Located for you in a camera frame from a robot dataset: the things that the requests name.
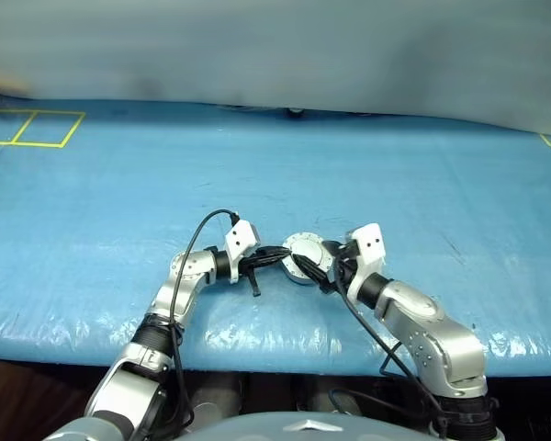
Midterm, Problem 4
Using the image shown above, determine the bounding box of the dark grey rounded cylinder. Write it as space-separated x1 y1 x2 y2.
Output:
189 372 248 415
297 375 351 413

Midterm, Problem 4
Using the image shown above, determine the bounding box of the blue plastic table cover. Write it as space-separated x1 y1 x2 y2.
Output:
0 93 551 379

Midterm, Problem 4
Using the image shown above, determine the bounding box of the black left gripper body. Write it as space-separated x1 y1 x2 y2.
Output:
241 255 263 299

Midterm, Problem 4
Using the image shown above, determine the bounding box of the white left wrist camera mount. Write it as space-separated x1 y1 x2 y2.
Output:
223 220 262 284

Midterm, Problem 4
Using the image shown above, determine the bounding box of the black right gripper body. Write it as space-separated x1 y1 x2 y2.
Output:
322 241 362 296

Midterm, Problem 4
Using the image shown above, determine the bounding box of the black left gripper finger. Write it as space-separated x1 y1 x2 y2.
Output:
255 245 292 259
244 254 289 269

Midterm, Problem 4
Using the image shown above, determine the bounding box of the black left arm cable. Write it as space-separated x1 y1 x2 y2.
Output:
168 209 242 437

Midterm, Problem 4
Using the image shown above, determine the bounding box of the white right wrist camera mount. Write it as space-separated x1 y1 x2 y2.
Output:
345 221 388 300

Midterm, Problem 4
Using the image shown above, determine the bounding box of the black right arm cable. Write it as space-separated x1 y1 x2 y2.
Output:
320 268 449 441

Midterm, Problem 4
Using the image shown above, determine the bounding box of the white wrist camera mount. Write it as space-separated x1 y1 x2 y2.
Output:
223 220 262 284
345 221 388 300

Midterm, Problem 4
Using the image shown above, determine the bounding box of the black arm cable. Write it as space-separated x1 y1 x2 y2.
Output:
168 209 242 437
320 268 449 441

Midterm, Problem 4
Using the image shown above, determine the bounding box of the motor stator with copper windings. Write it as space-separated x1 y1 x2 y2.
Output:
281 247 337 288

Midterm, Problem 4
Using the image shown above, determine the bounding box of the grey robot chest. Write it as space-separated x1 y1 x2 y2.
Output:
173 410 383 441

